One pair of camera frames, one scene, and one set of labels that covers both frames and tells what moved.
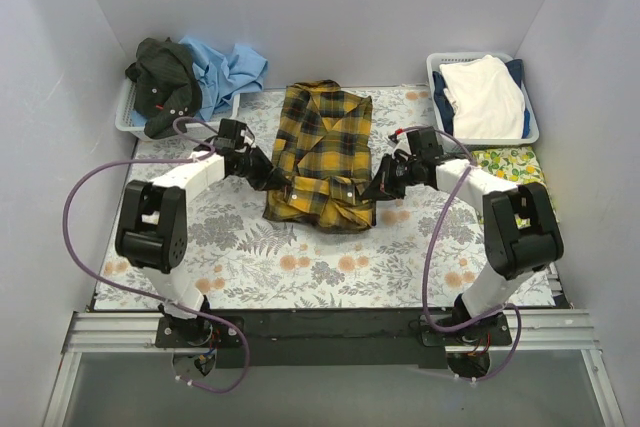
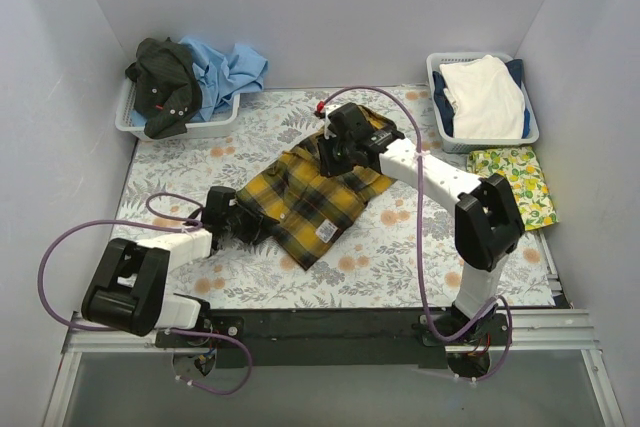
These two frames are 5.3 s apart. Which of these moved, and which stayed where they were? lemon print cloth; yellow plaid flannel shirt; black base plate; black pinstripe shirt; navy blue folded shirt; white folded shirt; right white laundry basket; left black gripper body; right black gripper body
Moved: left black gripper body; right black gripper body; yellow plaid flannel shirt
Stayed: navy blue folded shirt; right white laundry basket; lemon print cloth; black pinstripe shirt; black base plate; white folded shirt
